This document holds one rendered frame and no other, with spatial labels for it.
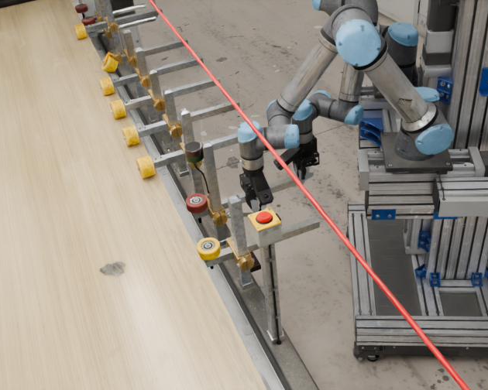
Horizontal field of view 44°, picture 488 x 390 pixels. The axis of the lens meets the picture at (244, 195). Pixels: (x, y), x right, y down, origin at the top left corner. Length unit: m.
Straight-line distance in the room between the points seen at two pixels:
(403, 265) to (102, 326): 1.55
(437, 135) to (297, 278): 1.43
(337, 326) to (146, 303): 1.26
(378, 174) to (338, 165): 1.68
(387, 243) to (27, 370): 1.82
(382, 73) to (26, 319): 1.31
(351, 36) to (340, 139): 2.41
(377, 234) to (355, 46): 1.51
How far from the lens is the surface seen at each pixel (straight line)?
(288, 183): 2.34
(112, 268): 2.04
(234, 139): 2.44
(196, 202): 2.22
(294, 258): 3.23
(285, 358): 1.96
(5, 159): 2.77
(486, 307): 2.81
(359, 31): 1.71
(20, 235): 2.32
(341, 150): 3.98
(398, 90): 1.85
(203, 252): 2.01
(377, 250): 2.98
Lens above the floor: 2.30
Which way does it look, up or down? 39 degrees down
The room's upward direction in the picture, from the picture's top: 7 degrees counter-clockwise
